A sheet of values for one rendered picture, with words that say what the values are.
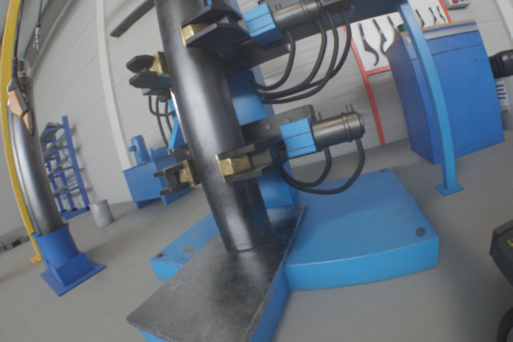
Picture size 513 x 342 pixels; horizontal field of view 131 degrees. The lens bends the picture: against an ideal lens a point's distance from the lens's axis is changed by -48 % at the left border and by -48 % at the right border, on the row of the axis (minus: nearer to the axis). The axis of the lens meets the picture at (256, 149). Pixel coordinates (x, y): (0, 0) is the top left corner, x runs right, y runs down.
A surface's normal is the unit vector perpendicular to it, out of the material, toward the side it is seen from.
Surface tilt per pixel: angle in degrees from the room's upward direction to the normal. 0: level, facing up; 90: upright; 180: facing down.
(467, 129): 90
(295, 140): 90
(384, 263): 90
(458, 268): 0
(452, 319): 0
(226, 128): 90
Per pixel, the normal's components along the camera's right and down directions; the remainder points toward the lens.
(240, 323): -0.29, -0.95
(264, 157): -0.35, 0.18
